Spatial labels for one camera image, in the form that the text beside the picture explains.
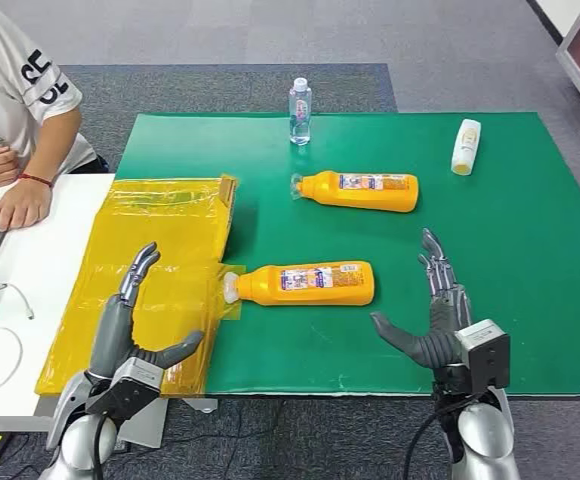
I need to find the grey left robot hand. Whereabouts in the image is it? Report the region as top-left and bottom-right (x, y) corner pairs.
(87, 241), (205, 392)

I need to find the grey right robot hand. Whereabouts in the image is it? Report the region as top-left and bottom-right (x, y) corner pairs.
(369, 228), (473, 386)

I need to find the orange detergent bottle clear cap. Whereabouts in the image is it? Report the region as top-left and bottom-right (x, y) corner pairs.
(290, 170), (420, 214)
(222, 260), (376, 307)

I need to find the white lotion bottle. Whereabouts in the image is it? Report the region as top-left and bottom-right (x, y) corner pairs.
(451, 119), (482, 176)

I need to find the clear water bottle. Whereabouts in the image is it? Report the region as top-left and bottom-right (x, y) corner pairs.
(288, 77), (313, 146)

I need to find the green table mat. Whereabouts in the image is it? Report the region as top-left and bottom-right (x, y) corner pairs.
(115, 111), (580, 397)

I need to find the yellow plastic wrapped cardboard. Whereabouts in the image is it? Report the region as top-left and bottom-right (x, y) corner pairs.
(35, 174), (246, 397)

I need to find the white table foot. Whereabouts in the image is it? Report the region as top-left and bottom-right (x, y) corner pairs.
(182, 396), (218, 415)

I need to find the person's left hand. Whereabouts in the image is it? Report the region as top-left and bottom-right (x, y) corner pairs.
(0, 178), (54, 232)

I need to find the person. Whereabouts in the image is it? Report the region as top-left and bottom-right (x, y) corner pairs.
(0, 0), (108, 233)

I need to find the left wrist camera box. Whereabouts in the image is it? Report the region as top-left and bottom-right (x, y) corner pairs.
(101, 357), (165, 420)

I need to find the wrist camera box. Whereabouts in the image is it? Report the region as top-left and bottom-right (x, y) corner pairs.
(101, 357), (165, 420)
(455, 319), (511, 395)

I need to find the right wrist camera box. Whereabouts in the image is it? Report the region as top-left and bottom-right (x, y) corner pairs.
(455, 319), (511, 395)

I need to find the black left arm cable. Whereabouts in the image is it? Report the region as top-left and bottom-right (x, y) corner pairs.
(92, 410), (116, 480)

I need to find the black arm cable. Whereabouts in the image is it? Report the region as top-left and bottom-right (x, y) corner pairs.
(402, 390), (486, 480)
(92, 410), (116, 480)

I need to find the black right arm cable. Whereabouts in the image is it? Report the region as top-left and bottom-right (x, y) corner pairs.
(402, 390), (486, 480)

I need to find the white cable with plug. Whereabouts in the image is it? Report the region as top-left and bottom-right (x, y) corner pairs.
(0, 282), (36, 321)

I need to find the red bracelet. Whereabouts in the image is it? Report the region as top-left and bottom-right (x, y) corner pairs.
(18, 172), (54, 189)

